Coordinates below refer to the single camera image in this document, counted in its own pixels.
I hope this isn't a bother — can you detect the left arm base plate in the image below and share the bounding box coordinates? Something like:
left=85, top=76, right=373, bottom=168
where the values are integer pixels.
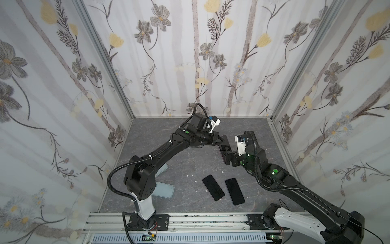
left=126, top=213, right=170, bottom=231

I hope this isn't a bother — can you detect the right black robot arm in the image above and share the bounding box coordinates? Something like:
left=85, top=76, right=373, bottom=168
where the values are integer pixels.
left=219, top=131, right=365, bottom=244

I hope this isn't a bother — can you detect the black phone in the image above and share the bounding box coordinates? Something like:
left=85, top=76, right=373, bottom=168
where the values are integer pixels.
left=225, top=178, right=245, bottom=206
left=219, top=148, right=233, bottom=166
left=202, top=175, right=225, bottom=201

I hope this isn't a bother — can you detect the upper translucent green case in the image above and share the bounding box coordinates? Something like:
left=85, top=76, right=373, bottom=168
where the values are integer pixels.
left=155, top=164, right=168, bottom=178

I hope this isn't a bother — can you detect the lower translucent green case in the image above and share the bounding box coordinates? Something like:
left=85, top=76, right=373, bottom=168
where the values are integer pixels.
left=152, top=182, right=175, bottom=199

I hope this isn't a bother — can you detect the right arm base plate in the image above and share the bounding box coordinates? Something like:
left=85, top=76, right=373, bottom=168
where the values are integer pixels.
left=247, top=213, right=282, bottom=230

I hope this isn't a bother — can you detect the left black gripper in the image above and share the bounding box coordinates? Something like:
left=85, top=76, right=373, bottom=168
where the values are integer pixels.
left=194, top=131, right=225, bottom=146

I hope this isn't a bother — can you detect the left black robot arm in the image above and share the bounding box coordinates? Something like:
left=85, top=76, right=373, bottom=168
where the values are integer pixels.
left=107, top=112, right=223, bottom=230

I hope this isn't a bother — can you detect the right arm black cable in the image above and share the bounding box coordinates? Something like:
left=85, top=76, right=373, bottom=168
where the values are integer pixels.
left=243, top=131, right=385, bottom=244

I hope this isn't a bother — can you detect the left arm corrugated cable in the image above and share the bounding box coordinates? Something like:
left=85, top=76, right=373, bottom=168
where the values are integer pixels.
left=106, top=103, right=211, bottom=244

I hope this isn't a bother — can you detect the aluminium mounting rail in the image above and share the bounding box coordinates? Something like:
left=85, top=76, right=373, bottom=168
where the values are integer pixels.
left=82, top=212, right=333, bottom=235

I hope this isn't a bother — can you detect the white perforated cable duct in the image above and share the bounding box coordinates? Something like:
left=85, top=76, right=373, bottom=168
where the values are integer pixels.
left=91, top=233, right=272, bottom=244

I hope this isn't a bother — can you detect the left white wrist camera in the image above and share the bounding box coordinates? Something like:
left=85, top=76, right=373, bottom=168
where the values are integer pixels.
left=207, top=116, right=220, bottom=133

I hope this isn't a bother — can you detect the black phone case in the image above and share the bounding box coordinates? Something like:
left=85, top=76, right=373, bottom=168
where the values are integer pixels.
left=218, top=135, right=232, bottom=153

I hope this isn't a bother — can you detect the translucent green case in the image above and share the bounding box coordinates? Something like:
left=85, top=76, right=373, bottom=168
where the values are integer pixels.
left=152, top=182, right=175, bottom=199
left=155, top=164, right=168, bottom=178

